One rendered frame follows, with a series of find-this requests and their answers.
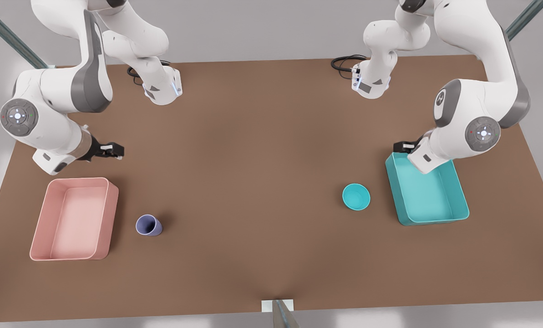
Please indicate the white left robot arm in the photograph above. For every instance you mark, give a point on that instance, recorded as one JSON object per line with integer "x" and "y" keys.
{"x": 476, "y": 105}

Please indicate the silver frame post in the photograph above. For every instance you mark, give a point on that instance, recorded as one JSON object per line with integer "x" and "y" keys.
{"x": 280, "y": 313}
{"x": 526, "y": 18}
{"x": 12, "y": 36}

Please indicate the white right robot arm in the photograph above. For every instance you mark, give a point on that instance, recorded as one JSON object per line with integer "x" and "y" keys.
{"x": 53, "y": 91}

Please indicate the purple cup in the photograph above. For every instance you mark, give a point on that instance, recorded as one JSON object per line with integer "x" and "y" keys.
{"x": 148, "y": 225}

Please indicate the teal rectangular box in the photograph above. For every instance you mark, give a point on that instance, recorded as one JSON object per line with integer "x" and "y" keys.
{"x": 428, "y": 190}

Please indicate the teal bowl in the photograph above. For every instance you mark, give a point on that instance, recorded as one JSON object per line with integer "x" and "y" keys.
{"x": 356, "y": 197}

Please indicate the pink rectangular box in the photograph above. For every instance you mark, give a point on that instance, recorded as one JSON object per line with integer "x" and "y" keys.
{"x": 73, "y": 219}

